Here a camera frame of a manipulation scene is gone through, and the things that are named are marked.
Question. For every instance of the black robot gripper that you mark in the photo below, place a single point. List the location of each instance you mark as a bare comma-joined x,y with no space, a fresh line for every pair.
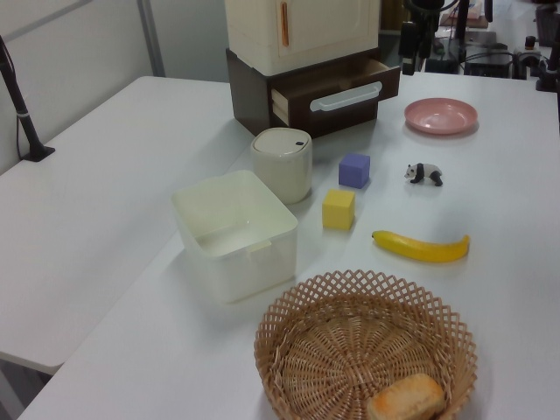
426,9

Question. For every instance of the black white panda toy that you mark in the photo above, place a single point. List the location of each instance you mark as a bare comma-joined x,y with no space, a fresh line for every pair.
426,171

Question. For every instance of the brown wooden drawer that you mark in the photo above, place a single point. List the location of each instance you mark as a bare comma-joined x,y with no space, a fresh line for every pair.
389,81

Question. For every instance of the brown drawer housing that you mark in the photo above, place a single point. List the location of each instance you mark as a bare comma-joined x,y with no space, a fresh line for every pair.
247,96

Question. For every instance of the yellow toy banana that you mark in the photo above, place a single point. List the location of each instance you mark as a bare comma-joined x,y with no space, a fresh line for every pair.
420,249

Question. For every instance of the toy bread loaf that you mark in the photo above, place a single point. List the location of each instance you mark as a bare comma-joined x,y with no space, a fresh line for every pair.
407,396

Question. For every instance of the pink plate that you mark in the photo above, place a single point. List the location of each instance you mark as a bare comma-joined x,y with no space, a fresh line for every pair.
439,114

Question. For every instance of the black equipment box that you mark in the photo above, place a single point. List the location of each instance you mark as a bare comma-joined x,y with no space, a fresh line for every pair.
487,65

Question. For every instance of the cream plastic cabinet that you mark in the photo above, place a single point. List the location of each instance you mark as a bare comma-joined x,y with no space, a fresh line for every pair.
324,26

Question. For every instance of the black table clamp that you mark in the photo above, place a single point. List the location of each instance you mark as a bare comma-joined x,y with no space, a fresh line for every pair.
544,79

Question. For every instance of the purple foam cube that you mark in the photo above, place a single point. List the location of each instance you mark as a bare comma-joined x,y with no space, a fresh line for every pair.
353,172

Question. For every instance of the yellow foam cube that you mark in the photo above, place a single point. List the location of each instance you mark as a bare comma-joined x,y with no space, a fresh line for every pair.
337,212

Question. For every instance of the beige lidded mini bin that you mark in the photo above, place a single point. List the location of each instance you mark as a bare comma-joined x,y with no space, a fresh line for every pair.
280,170

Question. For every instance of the cream open plastic box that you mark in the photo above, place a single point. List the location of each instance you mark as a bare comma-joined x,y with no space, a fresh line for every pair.
254,271

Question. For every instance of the woven wicker basket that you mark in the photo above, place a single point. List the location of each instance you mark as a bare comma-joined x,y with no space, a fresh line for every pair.
332,350

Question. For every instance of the black camera stand pole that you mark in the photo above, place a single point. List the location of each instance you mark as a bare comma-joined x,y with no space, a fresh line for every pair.
24,122

